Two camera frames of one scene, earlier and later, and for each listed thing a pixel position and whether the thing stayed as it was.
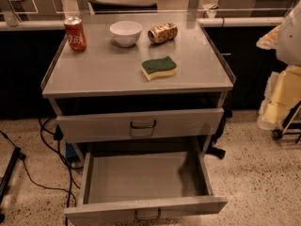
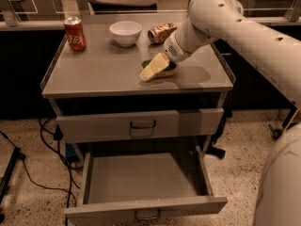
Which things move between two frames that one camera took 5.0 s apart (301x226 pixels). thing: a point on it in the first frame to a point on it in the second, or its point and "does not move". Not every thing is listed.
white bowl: x=126 y=32 does not move
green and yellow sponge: x=153 y=68 does not move
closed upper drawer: x=141 y=126 does not move
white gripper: x=291 y=42 to x=173 y=51
